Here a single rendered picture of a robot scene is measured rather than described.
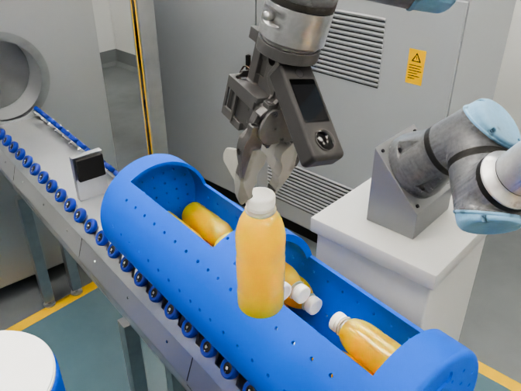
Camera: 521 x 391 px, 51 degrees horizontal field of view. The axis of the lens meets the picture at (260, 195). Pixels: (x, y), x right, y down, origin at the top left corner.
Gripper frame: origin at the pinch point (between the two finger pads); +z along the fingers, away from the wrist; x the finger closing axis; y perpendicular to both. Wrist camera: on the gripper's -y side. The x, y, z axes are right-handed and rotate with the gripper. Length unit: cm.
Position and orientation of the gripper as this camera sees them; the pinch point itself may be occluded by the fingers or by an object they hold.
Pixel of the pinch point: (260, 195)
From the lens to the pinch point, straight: 69.8
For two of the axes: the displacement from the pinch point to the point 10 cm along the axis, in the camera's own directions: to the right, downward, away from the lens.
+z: -2.2, 7.8, 5.8
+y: -5.5, -5.9, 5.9
